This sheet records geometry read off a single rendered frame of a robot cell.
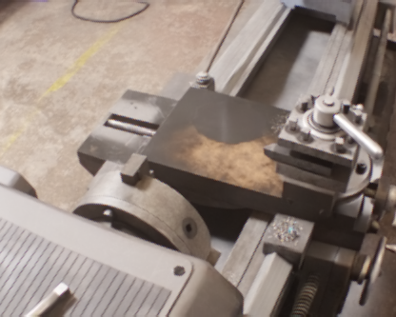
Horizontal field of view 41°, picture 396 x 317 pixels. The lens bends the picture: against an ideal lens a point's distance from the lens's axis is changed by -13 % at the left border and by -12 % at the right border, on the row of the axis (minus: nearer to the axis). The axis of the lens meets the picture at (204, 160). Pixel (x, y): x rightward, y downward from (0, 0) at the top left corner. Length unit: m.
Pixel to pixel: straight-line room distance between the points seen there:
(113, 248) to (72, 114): 2.48
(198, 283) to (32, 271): 0.22
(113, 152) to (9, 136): 1.67
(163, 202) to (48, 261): 0.31
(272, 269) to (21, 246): 0.71
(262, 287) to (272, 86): 0.95
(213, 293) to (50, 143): 2.39
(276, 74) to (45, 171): 1.31
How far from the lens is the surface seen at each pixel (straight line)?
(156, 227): 0.94
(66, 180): 2.80
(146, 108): 1.70
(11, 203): 0.83
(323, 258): 1.42
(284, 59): 2.20
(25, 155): 3.01
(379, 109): 2.58
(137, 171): 0.98
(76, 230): 0.77
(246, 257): 1.36
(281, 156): 1.23
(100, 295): 0.69
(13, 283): 0.73
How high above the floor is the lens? 1.91
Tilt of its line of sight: 43 degrees down
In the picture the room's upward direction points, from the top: 1 degrees counter-clockwise
